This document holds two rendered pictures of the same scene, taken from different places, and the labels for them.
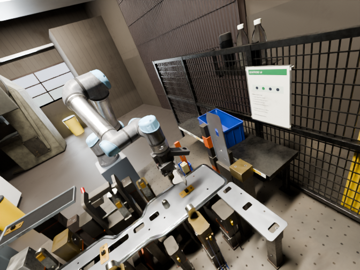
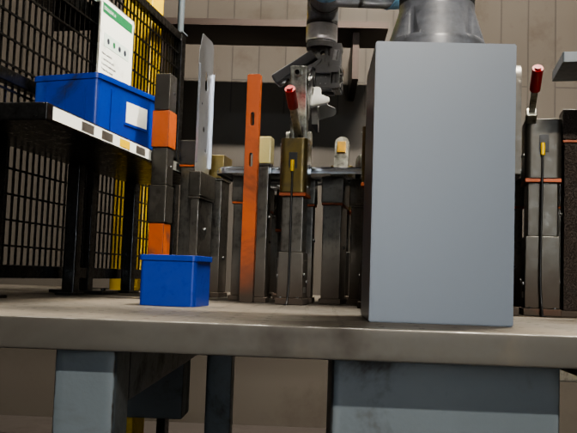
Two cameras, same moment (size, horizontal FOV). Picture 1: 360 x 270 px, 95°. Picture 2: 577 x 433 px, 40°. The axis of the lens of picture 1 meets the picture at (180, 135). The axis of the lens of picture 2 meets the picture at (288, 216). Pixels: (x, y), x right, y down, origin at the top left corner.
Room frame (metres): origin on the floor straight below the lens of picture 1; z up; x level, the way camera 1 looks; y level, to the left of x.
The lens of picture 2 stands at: (2.23, 0.97, 0.76)
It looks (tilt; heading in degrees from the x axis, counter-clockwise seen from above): 4 degrees up; 210
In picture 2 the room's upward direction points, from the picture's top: 2 degrees clockwise
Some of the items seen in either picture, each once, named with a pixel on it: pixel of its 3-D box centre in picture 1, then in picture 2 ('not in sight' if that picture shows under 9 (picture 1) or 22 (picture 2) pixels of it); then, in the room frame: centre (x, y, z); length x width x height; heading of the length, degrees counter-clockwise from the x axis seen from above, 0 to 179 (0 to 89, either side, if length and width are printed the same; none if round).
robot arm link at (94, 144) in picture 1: (98, 142); not in sight; (1.09, 0.55, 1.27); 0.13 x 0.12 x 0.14; 122
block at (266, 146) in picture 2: (192, 184); (262, 219); (0.77, 0.05, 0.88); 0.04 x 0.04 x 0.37; 19
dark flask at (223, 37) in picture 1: (227, 50); not in sight; (1.04, -0.46, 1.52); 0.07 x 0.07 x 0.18
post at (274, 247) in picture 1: (274, 246); (276, 245); (0.32, -0.19, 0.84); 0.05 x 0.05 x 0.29; 19
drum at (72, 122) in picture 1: (74, 125); not in sight; (5.82, 3.29, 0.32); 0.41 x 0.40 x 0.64; 118
